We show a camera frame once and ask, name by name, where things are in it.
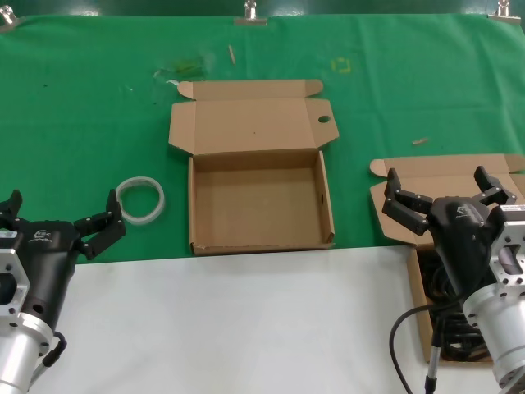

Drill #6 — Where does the metal binder clip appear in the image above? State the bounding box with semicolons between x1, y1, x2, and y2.
487;0;522;24
0;7;20;34
234;0;268;26

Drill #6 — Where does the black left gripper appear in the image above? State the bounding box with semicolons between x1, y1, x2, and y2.
0;188;127;332

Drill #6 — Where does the silver wrist bracket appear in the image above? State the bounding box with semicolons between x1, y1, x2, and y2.
0;245;32;319
490;204;525;288

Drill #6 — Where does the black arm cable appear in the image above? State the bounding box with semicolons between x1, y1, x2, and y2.
40;331;67;369
389;303;438;394

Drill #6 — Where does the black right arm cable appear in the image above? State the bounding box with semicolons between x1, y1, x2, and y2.
389;303;438;394

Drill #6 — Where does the cardboard box holding cords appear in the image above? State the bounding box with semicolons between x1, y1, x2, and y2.
368;153;525;364

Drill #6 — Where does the clear plastic bag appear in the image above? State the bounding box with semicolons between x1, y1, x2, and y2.
153;53;217;83

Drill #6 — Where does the green cloth table cover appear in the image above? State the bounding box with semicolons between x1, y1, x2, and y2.
0;14;525;263

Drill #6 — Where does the empty open cardboard box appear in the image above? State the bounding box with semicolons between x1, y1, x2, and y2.
167;79;340;257

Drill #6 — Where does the silver right wrist bracket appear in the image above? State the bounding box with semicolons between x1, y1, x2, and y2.
490;204;525;288

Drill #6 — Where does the silver left wrist bracket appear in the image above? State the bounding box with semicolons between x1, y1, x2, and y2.
0;245;32;319

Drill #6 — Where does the clear tape roll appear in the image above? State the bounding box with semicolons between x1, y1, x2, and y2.
115;175;167;226

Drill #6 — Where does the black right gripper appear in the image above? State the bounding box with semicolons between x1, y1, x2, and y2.
381;165;518;303

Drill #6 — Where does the pile of black power cords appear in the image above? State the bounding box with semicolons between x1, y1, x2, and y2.
418;245;493;362

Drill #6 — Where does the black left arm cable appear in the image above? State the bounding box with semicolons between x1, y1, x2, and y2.
40;331;67;369

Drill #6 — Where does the silver-tipped right arm plug cable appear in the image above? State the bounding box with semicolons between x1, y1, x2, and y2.
424;311;448;394

